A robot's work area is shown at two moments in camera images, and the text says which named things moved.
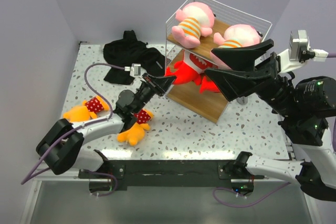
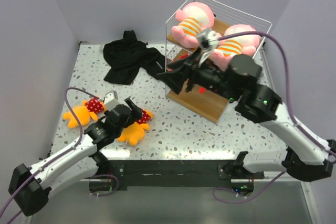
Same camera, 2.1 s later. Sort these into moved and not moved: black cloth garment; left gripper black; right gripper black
Moved: left gripper black; right gripper black
Not moved: black cloth garment
